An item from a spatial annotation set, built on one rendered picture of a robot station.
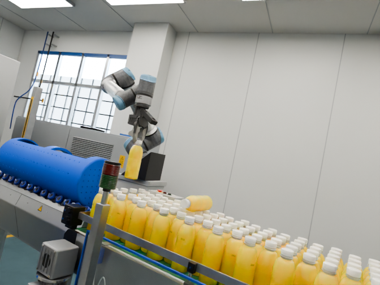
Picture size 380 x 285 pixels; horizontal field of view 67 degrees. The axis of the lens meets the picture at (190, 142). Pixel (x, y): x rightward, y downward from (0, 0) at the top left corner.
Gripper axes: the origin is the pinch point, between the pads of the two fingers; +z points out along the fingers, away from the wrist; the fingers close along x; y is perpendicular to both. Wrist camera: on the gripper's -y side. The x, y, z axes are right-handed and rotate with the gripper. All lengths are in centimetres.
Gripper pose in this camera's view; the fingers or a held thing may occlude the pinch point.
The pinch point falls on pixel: (138, 141)
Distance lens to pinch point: 154.8
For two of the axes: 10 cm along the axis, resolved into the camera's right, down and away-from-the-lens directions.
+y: -8.4, -1.2, 5.3
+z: -1.9, 9.8, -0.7
